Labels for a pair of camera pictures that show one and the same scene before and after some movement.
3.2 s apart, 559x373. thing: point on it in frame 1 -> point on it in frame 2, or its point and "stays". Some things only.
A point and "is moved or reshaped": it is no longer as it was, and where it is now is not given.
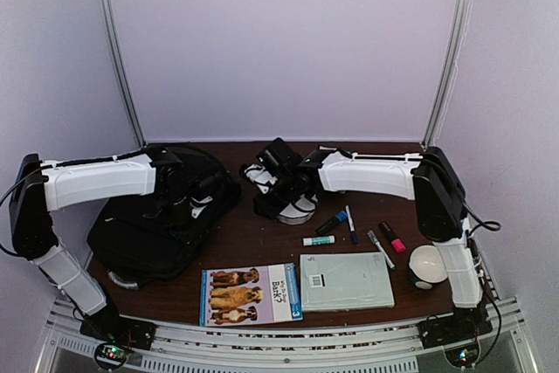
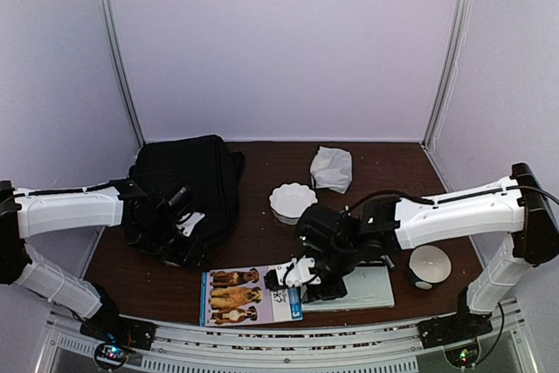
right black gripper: (269, 208) -> (315, 294)
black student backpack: (135, 237) is moved or reshaped
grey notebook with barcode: (345, 280) stays
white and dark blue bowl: (427, 266) stays
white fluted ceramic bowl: (301, 211) stays
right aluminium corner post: (455, 49) stays
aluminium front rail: (289, 348) stays
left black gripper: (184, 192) -> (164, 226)
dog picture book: (250, 295) stays
